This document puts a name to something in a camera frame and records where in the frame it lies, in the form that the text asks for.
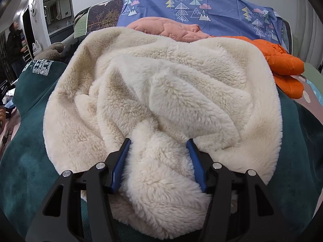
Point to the brown fleece garment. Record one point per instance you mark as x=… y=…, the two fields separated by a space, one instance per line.
x=50 y=51

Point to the cream fleece blanket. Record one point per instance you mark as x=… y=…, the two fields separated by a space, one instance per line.
x=164 y=80

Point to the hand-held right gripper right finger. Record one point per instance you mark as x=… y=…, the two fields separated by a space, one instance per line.
x=196 y=161

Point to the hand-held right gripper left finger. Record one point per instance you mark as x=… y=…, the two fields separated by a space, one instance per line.
x=120 y=161

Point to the white cat figure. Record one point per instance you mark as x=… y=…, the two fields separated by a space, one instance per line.
x=36 y=48

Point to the blue tree printed bed cover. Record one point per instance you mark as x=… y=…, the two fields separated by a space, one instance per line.
x=222 y=25

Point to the dark cloth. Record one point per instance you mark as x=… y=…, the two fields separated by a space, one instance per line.
x=72 y=50

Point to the orange puffer jacket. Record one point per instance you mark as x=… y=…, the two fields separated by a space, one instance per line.
x=277 y=58

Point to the dark printed pillow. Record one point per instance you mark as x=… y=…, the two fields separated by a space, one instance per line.
x=103 y=15

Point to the white wall ornament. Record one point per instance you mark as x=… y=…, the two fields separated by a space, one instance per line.
x=33 y=11

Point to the pink quilted garment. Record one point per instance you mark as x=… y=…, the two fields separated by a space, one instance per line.
x=171 y=29

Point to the light green cushion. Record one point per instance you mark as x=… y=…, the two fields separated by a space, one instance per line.
x=79 y=27

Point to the green pillow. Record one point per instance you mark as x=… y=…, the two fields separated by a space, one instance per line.
x=314 y=74

